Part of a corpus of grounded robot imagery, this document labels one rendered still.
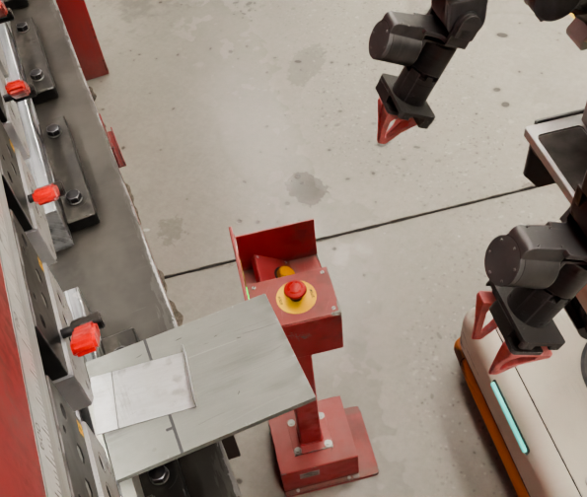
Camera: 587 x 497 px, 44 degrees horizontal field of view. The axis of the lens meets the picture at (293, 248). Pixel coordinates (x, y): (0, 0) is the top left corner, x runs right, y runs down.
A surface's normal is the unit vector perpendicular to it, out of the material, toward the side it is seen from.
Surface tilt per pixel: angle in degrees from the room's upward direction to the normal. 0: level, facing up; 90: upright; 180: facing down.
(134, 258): 0
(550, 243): 22
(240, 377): 0
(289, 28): 0
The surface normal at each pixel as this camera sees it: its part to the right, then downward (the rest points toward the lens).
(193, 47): -0.08, -0.63
